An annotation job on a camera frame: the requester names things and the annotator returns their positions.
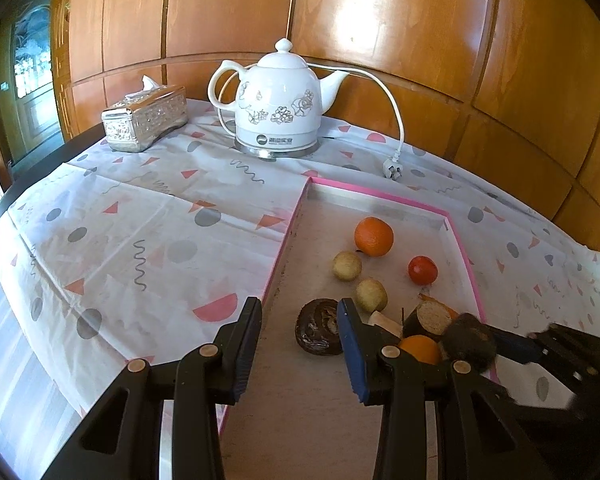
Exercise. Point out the pink rimmed tray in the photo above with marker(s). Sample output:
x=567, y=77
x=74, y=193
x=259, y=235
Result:
x=300, y=385

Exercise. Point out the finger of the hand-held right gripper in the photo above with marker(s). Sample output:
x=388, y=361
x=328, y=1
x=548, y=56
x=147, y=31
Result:
x=517, y=347

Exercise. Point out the patterned white tablecloth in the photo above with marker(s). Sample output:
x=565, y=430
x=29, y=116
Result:
x=130, y=210

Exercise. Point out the dark fuzzy round lump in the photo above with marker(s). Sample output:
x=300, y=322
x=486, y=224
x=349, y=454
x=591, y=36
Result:
x=472, y=342

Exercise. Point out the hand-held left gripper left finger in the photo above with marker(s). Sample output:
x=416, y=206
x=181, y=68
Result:
x=247, y=355

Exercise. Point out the pale mushroom stem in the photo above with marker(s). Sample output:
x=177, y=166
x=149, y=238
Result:
x=385, y=322

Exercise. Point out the glass panel door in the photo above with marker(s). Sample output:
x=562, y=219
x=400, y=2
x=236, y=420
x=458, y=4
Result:
x=30, y=85

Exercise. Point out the white floral kettle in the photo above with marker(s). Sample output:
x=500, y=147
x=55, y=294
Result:
x=275, y=110

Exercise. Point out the dark brown swirled roll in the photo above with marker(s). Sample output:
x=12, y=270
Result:
x=315, y=332

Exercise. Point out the red tomato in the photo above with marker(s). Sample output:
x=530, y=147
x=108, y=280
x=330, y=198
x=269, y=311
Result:
x=422, y=270

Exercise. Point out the silver tissue box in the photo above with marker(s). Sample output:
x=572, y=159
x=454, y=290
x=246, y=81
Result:
x=140, y=125

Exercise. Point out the brown cylinder with pale end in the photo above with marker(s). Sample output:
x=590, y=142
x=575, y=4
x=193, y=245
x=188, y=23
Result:
x=430, y=317

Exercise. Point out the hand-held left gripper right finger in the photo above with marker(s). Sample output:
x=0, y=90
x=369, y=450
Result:
x=352, y=355

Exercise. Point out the orange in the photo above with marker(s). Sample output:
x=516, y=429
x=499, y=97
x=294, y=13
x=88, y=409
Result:
x=374, y=236
x=420, y=349

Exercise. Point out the beige ball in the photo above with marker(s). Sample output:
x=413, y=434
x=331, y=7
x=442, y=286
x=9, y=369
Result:
x=347, y=265
x=371, y=295

